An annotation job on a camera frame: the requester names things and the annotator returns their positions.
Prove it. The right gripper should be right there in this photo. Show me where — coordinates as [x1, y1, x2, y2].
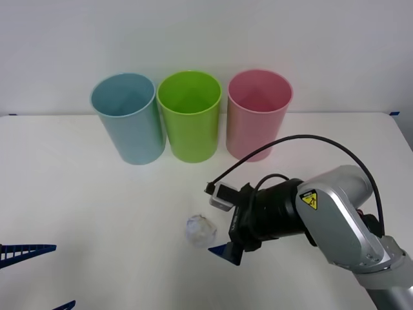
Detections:
[207, 182, 263, 267]

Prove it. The white paper ball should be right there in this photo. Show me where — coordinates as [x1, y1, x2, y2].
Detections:
[185, 212, 218, 249]

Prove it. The green plastic bin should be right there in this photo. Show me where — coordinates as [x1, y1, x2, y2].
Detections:
[156, 70, 223, 163]

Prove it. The pink plastic bin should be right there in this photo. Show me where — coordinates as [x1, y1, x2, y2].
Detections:
[226, 68, 294, 163]

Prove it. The pale blue plastic bin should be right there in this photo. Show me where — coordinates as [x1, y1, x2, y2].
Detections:
[90, 72, 167, 166]

